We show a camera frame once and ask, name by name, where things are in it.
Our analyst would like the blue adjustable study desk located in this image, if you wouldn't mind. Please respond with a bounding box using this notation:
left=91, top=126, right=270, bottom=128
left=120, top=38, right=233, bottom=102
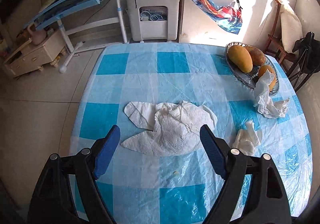
left=24, top=0, right=129, bottom=74

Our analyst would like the small white tissue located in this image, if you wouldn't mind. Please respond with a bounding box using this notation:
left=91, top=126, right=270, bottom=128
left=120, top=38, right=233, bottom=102
left=232, top=120, right=263, bottom=156

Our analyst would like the colourful hanging kite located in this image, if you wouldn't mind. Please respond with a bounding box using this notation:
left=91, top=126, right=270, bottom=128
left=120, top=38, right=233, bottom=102
left=192, top=0, right=242, bottom=35

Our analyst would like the white air purifier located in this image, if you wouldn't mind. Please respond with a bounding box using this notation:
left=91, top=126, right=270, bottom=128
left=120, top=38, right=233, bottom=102
left=126, top=0, right=180, bottom=42

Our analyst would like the cream TV cabinet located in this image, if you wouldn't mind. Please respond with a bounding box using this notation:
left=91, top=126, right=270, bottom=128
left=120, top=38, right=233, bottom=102
left=2, top=30, right=66, bottom=78

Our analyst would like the large white paper towel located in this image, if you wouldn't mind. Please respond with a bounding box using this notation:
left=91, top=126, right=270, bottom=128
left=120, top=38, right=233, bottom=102
left=121, top=101, right=217, bottom=156

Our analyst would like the wooden chair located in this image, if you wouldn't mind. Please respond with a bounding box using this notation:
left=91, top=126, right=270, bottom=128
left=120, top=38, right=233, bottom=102
left=263, top=0, right=296, bottom=64

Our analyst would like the brown mango middle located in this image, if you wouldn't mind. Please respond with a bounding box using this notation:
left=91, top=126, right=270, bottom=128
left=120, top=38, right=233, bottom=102
left=245, top=45, right=266, bottom=66

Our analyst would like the blue checkered tablecloth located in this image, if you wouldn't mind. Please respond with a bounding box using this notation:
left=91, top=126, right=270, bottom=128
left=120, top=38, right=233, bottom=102
left=70, top=43, right=312, bottom=223

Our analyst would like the white chair cushion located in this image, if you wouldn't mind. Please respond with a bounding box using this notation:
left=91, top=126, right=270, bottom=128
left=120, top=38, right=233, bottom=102
left=279, top=2, right=303, bottom=53

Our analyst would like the pink kettlebell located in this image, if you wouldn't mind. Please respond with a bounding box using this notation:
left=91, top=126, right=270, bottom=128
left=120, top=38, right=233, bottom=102
left=27, top=24, right=47, bottom=45

